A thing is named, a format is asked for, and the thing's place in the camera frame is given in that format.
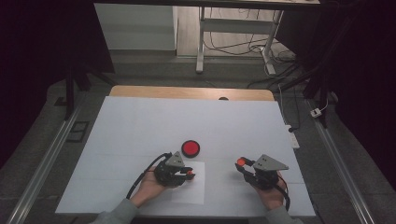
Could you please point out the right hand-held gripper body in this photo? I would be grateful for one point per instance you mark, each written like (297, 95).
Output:
(264, 179)

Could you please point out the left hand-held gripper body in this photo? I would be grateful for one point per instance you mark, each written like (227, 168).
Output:
(168, 175)

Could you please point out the orange stamp cap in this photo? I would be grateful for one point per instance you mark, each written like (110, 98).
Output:
(240, 161)

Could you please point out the person's right hand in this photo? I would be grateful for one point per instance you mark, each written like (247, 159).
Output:
(272, 197)

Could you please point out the person's left hand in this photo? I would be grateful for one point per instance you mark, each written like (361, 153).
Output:
(149, 188)

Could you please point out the white paper sheet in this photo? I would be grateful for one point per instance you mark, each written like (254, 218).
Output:
(197, 189)

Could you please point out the round red ink pad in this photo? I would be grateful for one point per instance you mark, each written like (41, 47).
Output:
(190, 148)

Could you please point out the white power strip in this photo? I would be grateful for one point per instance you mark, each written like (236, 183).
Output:
(294, 140)

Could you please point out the large white table cover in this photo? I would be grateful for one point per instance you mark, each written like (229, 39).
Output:
(202, 121)

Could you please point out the black plug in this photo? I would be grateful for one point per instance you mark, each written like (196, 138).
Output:
(291, 129)

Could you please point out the black table grommet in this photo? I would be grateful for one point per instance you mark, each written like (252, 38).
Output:
(223, 98)

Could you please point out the wooden table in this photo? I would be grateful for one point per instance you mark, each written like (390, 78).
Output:
(174, 92)

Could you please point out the small white adapter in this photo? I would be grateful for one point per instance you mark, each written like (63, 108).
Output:
(315, 112)

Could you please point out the black metal stand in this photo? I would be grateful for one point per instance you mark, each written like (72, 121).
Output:
(323, 102)
(70, 93)

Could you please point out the dark floor hatch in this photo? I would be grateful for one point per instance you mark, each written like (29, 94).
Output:
(77, 131)

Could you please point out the desk with white metal legs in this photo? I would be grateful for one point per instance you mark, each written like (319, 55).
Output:
(200, 46)

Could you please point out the black curtain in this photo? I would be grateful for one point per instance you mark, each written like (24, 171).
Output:
(364, 77)
(37, 62)

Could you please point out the white panel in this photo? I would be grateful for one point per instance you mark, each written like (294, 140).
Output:
(135, 28)

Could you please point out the aluminium rail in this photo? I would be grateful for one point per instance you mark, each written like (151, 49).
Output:
(43, 165)
(342, 168)

